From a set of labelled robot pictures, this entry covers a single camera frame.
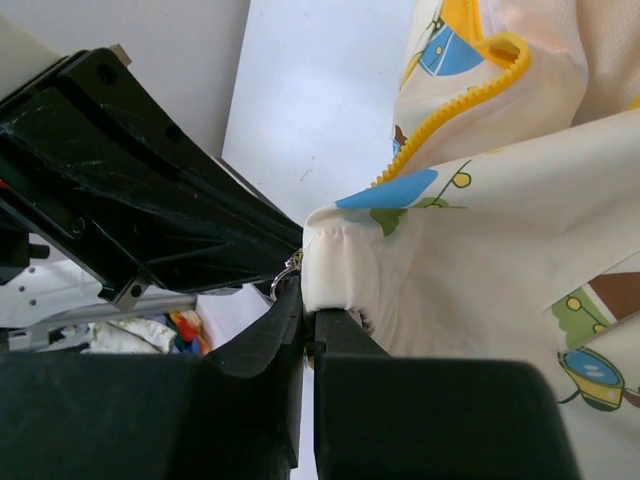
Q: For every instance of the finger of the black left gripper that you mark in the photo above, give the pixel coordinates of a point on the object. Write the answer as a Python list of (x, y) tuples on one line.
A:
[(92, 166)]

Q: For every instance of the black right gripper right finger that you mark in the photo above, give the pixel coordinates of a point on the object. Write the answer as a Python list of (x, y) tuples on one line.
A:
[(381, 417)]

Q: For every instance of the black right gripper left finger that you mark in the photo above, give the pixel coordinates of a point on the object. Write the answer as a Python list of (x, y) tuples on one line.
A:
[(232, 414)]

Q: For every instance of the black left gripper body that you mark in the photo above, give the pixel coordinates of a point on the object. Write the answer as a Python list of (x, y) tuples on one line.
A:
[(51, 286)]

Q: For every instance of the yellow cream dinosaur kids jacket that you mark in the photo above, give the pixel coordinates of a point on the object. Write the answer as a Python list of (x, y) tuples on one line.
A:
[(507, 223)]

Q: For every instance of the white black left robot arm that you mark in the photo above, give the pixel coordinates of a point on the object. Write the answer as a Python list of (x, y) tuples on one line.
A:
[(104, 198)]

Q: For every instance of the colourful crumpled cloth pile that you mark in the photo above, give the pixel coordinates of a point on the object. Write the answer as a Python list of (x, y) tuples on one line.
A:
[(172, 332)]

